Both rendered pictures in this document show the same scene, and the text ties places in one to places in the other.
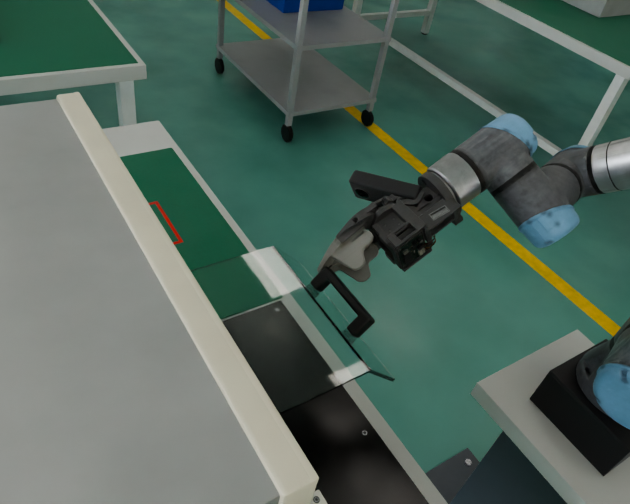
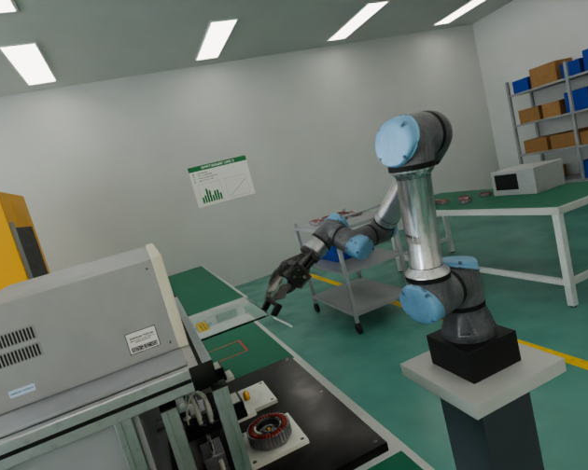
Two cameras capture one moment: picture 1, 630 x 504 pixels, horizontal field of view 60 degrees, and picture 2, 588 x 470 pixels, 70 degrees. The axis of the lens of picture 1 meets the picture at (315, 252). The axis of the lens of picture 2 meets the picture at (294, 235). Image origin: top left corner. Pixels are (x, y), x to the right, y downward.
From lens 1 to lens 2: 0.85 m
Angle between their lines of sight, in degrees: 38
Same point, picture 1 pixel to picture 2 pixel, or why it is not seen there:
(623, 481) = (489, 383)
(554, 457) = (442, 382)
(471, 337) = not seen: hidden behind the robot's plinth
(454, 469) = not seen: outside the picture
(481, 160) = (319, 232)
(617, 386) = (404, 299)
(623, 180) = (386, 217)
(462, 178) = (312, 241)
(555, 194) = (353, 232)
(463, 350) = not seen: hidden behind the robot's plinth
